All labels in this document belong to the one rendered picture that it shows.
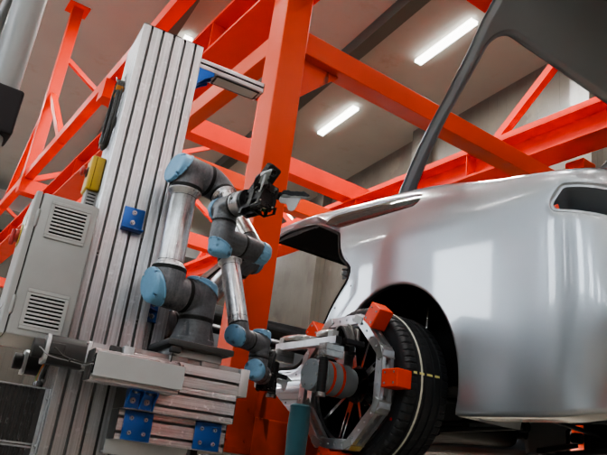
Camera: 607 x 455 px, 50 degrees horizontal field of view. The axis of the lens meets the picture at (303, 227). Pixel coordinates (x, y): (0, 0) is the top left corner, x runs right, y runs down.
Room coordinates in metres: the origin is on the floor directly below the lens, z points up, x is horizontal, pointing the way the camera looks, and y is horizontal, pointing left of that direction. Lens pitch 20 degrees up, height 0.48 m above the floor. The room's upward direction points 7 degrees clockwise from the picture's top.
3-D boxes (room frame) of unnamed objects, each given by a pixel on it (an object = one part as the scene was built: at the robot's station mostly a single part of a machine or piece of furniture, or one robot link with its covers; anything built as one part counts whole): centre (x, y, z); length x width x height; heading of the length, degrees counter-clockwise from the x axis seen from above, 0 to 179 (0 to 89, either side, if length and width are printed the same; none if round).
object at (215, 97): (3.81, 0.74, 2.67); 1.77 x 0.10 x 0.12; 33
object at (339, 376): (2.72, -0.19, 0.85); 0.21 x 0.14 x 0.14; 123
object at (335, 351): (2.51, -0.17, 0.93); 0.09 x 0.05 x 0.05; 123
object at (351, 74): (3.75, -0.93, 2.54); 2.58 x 0.12 x 0.42; 123
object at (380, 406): (2.76, -0.25, 0.85); 0.54 x 0.07 x 0.54; 33
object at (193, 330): (2.18, 0.32, 0.87); 0.15 x 0.15 x 0.10
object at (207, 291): (2.18, 0.32, 0.98); 0.13 x 0.12 x 0.14; 131
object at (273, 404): (3.19, -0.07, 0.69); 0.52 x 0.17 x 0.35; 123
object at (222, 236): (1.90, 0.23, 1.11); 0.11 x 0.08 x 0.11; 131
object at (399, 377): (2.50, -0.42, 0.85); 0.09 x 0.08 x 0.07; 33
